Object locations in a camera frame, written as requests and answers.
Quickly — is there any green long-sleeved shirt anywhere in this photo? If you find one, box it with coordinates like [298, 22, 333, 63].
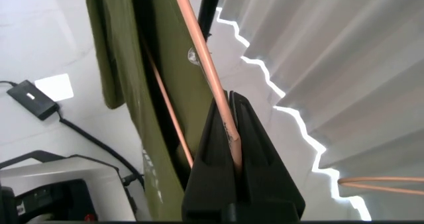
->
[82, 0, 216, 222]

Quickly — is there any black clothes rack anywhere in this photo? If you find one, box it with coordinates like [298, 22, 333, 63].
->
[197, 0, 223, 42]

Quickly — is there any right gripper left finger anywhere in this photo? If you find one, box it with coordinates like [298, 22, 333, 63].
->
[181, 96, 238, 221]

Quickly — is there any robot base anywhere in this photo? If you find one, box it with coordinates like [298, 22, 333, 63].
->
[0, 150, 146, 223]

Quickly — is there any white curtain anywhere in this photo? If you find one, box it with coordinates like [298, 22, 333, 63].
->
[217, 0, 424, 221]

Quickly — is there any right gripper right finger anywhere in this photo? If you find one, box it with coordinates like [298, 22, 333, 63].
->
[229, 90, 305, 218]

